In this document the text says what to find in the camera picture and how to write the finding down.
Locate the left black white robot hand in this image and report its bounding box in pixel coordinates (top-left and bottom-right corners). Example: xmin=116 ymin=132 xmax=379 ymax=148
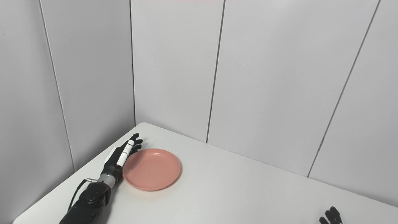
xmin=100 ymin=133 xmax=143 ymax=184

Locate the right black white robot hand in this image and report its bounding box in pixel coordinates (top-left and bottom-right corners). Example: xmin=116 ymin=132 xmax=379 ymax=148
xmin=319 ymin=206 xmax=344 ymax=224

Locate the pink round plate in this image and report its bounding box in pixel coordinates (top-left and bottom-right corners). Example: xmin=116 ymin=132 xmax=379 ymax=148
xmin=123 ymin=148 xmax=181 ymax=191

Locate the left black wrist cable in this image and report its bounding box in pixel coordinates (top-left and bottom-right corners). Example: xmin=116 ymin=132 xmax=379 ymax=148
xmin=67 ymin=178 xmax=100 ymax=212

